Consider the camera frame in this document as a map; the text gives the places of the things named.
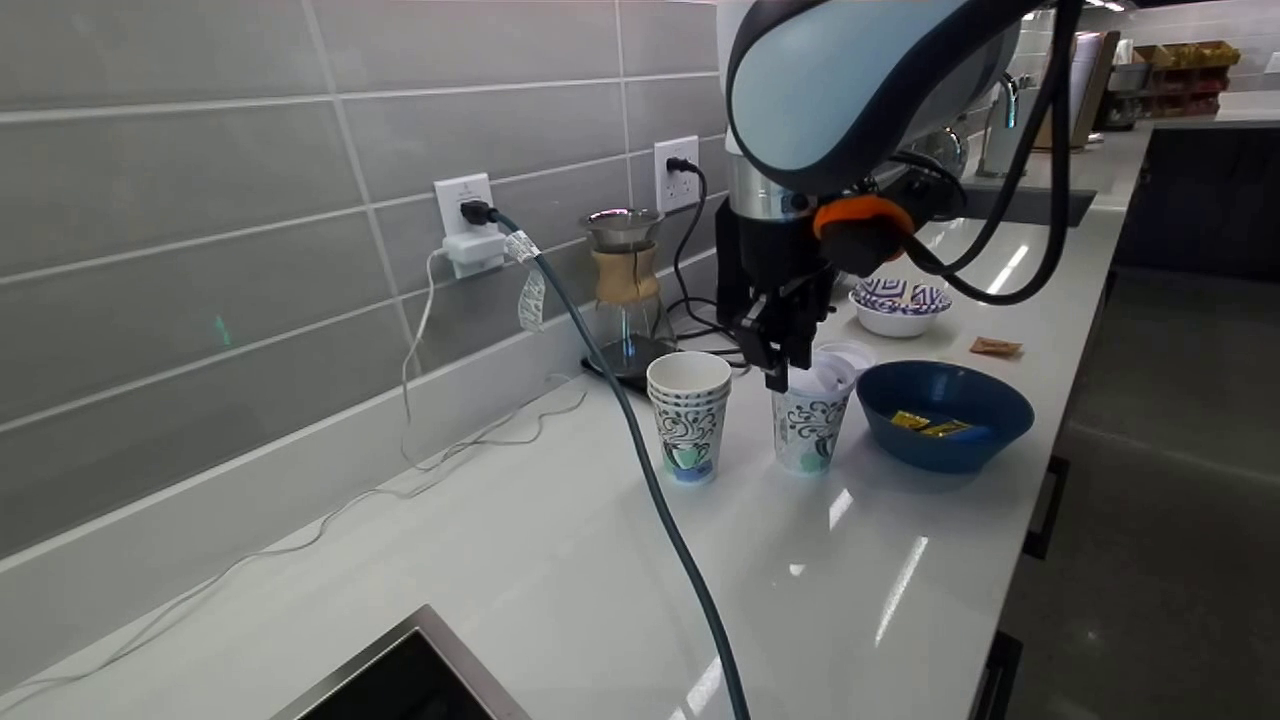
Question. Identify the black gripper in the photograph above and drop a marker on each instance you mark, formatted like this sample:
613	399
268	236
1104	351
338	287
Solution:
784	272

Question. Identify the white plastic cup lid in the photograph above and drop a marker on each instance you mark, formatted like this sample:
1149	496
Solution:
832	378

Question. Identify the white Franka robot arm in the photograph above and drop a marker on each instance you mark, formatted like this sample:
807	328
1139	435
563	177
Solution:
855	82

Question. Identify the patterned white paper cup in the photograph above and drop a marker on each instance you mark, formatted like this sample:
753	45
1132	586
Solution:
807	435
688	412

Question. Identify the white bowl with blue pattern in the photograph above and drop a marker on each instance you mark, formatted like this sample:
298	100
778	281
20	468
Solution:
900	313

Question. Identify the black coffee scale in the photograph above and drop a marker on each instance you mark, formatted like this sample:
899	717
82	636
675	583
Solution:
625	362

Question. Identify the glass pour-over carafe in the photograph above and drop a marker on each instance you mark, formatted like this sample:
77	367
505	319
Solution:
625	281

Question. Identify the yellow item in bowl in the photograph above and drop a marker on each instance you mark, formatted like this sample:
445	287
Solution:
934	424

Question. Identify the dark blue bowl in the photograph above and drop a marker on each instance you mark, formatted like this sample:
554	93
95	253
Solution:
944	445

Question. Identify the white plug adapter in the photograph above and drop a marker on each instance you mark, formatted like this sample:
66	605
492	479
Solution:
483	249

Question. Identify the dark counter sink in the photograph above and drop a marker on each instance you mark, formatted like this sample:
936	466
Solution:
1065	207

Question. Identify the dark base cabinet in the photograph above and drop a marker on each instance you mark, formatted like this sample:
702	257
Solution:
996	683

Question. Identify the yellow stacked food trays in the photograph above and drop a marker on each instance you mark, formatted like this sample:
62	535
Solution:
1186	74

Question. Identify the black recessed counter well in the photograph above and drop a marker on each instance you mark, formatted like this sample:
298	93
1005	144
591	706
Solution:
401	683

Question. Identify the white wall outlet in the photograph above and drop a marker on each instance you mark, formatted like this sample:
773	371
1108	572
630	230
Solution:
676	193
453	193

